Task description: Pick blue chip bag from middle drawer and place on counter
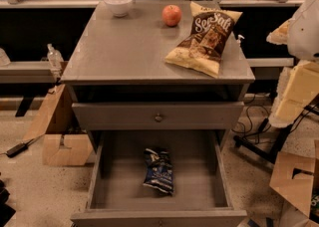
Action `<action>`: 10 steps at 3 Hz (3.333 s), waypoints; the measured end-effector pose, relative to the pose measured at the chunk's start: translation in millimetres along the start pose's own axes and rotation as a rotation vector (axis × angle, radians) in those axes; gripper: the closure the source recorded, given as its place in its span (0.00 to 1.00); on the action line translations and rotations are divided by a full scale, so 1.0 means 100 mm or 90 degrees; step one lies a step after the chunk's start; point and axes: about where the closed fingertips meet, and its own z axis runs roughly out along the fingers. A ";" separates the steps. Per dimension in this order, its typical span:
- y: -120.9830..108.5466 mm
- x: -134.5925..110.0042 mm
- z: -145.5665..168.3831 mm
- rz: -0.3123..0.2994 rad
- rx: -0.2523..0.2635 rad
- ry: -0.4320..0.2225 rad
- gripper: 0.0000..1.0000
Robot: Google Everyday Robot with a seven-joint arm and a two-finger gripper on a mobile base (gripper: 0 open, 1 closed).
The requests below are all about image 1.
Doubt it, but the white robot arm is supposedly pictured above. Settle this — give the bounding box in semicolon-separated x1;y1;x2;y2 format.
266;0;319;127

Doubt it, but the red apple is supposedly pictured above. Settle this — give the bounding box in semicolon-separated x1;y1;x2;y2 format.
161;5;181;27

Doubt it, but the black stand base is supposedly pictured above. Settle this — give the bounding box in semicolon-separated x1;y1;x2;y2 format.
233;104;319;163

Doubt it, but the cardboard box left lower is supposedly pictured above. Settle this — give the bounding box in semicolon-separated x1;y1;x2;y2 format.
42;134;93;166

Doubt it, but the clear plastic bottle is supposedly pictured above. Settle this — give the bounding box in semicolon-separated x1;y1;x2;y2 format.
47;44;64;70

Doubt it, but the cardboard box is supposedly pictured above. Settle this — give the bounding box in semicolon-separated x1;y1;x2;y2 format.
270;139;319;227
42;134;93;166

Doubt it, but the cardboard box right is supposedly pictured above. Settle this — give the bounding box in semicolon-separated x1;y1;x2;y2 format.
270;139;319;227

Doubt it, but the white bowl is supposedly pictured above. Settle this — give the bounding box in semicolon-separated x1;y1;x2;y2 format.
104;0;134;17

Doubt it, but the closed grey top drawer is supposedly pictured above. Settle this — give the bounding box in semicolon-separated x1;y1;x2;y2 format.
72;102;243;131

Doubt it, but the blue chip bag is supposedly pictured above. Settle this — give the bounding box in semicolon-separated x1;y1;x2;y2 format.
144;148;174;195

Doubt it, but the black power adapter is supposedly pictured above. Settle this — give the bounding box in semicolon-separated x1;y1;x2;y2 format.
6;143;28;158

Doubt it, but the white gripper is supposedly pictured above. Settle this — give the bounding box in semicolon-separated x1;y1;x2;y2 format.
266;20;319;127

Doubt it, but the open grey middle drawer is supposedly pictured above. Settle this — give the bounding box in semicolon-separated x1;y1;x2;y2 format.
71;130;246;227

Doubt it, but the grey drawer cabinet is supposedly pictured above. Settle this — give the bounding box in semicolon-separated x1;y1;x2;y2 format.
60;0;256;227

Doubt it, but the sea salt chip bag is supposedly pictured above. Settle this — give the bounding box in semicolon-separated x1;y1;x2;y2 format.
164;2;241;78

